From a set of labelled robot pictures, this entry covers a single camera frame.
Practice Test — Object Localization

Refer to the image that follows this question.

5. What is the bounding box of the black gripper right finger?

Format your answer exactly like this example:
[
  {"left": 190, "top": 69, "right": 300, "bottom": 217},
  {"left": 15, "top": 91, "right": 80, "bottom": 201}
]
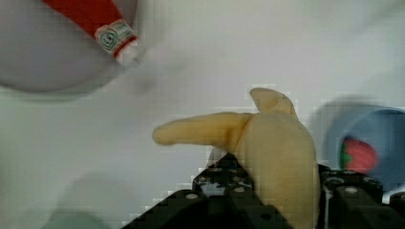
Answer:
[{"left": 317, "top": 164, "right": 405, "bottom": 229}]

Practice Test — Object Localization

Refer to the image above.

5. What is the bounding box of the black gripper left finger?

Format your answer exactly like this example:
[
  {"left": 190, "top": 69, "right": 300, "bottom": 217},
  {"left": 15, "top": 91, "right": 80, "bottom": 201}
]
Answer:
[{"left": 121, "top": 154, "right": 293, "bottom": 229}]

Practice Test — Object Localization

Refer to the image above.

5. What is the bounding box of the yellow plush peeled banana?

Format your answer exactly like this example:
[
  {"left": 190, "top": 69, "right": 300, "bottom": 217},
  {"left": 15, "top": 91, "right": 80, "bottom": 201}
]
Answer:
[{"left": 152, "top": 88, "right": 320, "bottom": 229}]

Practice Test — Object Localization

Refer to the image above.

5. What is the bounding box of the blue mug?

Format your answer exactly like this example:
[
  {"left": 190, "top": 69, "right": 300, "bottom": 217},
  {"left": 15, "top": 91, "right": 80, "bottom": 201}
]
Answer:
[{"left": 324, "top": 106, "right": 405, "bottom": 193}]

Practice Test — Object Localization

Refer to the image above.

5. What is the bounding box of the red plush strawberry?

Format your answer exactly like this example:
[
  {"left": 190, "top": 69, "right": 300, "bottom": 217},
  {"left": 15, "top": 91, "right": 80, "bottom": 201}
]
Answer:
[{"left": 339, "top": 138, "right": 379, "bottom": 174}]

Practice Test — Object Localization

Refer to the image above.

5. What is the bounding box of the mint green colander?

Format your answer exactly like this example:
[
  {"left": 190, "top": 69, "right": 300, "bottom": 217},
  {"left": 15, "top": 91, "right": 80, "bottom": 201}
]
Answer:
[{"left": 40, "top": 212, "right": 110, "bottom": 229}]

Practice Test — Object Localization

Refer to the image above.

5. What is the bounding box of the red plush ketchup bottle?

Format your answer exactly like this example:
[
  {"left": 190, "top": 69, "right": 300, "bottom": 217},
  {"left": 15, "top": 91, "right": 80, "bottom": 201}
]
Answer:
[{"left": 42, "top": 0, "right": 142, "bottom": 66}]

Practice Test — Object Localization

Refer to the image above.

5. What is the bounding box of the grey round plate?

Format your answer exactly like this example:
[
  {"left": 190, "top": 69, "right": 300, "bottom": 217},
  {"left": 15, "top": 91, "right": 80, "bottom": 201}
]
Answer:
[{"left": 1, "top": 0, "right": 133, "bottom": 93}]

